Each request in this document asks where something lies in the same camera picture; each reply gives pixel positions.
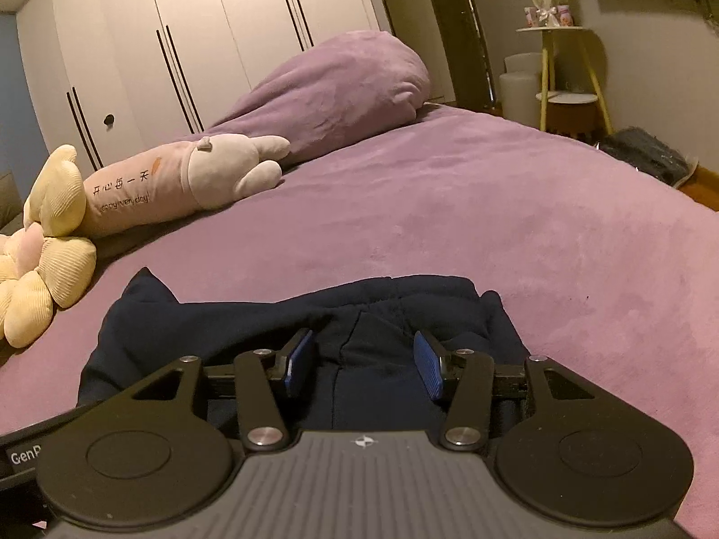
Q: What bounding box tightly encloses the white cylindrical bin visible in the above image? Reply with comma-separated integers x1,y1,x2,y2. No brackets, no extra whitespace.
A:
500,53,542,129

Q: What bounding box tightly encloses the long pink rabbit plush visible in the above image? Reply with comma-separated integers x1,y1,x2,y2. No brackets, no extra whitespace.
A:
23,133,292,240

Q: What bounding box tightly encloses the white wardrobe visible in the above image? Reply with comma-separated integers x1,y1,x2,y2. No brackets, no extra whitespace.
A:
1,0,389,174

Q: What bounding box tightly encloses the dark navy zip jacket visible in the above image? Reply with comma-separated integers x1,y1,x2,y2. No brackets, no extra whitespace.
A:
78,269,529,436

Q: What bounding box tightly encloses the grey sofa headboard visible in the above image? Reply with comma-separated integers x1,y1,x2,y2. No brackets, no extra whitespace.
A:
0,172,23,235

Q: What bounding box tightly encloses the purple pillow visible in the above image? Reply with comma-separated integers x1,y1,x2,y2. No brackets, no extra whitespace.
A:
205,31,431,169

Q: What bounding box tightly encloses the purple bed blanket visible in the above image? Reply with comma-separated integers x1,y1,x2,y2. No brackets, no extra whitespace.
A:
1,107,718,538

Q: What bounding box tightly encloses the yellow flower plush pillow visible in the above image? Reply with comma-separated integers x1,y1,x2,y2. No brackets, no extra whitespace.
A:
1,223,96,349

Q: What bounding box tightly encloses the yellow leg side table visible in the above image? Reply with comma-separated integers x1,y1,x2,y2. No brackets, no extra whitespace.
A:
517,26,614,134

